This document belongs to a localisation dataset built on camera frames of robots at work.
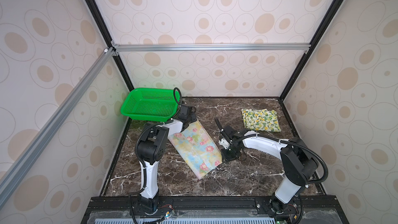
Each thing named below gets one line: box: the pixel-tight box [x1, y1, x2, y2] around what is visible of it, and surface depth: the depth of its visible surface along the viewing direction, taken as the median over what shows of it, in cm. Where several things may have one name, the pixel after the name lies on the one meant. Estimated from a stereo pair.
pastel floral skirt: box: [167, 119, 223, 180], surface depth 92 cm
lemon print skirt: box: [240, 108, 282, 132], surface depth 107 cm
